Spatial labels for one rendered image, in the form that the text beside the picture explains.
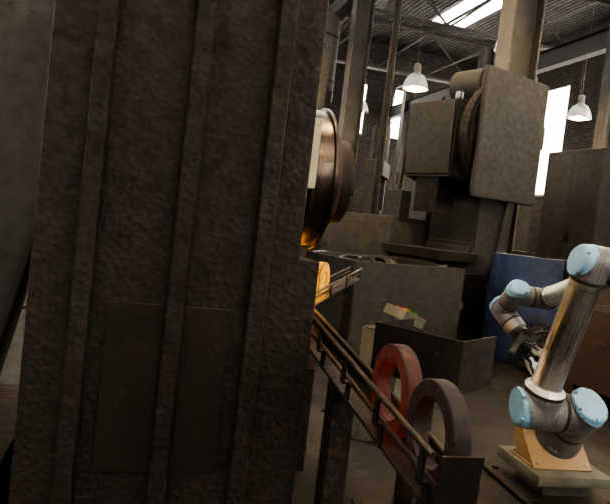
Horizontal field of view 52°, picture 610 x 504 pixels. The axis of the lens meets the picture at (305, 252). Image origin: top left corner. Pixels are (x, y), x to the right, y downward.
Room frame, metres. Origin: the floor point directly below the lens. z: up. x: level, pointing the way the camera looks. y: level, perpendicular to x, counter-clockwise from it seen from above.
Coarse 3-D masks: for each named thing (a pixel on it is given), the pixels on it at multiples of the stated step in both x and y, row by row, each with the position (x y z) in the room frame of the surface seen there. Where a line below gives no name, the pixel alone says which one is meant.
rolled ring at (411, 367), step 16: (384, 352) 1.28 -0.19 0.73; (400, 352) 1.21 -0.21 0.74; (384, 368) 1.30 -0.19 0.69; (400, 368) 1.20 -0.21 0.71; (416, 368) 1.19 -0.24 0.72; (384, 384) 1.31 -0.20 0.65; (416, 384) 1.17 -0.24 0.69; (384, 416) 1.26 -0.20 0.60; (384, 432) 1.24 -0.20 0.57; (400, 432) 1.18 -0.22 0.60
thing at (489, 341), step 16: (400, 320) 1.82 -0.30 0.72; (384, 336) 1.71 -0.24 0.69; (400, 336) 1.67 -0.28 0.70; (416, 336) 1.64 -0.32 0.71; (432, 336) 1.61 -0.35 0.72; (496, 336) 1.71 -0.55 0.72; (416, 352) 1.64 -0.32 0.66; (432, 352) 1.61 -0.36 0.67; (448, 352) 1.58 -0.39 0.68; (464, 352) 1.57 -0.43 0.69; (480, 352) 1.64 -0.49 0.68; (432, 368) 1.61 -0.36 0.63; (448, 368) 1.58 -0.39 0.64; (464, 368) 1.58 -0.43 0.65; (480, 368) 1.65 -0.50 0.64; (464, 384) 1.59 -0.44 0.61; (480, 384) 1.66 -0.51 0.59; (400, 480) 1.72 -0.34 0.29; (400, 496) 1.72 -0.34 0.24
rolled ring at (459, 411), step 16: (432, 384) 1.07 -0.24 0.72; (448, 384) 1.06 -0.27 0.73; (416, 400) 1.12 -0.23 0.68; (432, 400) 1.11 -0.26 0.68; (448, 400) 1.02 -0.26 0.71; (464, 400) 1.03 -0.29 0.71; (416, 416) 1.13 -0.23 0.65; (448, 416) 1.01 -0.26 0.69; (464, 416) 1.00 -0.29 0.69; (448, 432) 1.00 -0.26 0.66; (464, 432) 0.99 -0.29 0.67; (416, 448) 1.11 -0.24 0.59; (448, 448) 1.00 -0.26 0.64; (464, 448) 0.98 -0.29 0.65; (432, 464) 1.08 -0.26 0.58
